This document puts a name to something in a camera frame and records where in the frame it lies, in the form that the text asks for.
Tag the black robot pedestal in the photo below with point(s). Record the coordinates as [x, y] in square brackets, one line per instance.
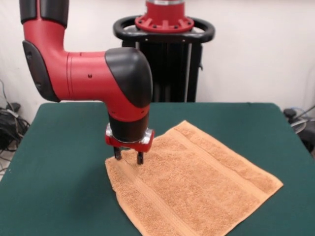
[172, 68]

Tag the black stand base with caster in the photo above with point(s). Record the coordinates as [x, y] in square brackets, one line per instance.
[308, 140]

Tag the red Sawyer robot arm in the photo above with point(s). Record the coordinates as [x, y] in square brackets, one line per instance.
[86, 78]

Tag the dark green table cloth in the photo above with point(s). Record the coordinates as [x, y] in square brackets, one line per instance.
[61, 184]

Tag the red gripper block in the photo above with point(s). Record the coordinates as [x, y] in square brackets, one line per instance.
[128, 145]

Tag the orange terry towel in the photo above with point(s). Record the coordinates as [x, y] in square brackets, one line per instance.
[192, 182]

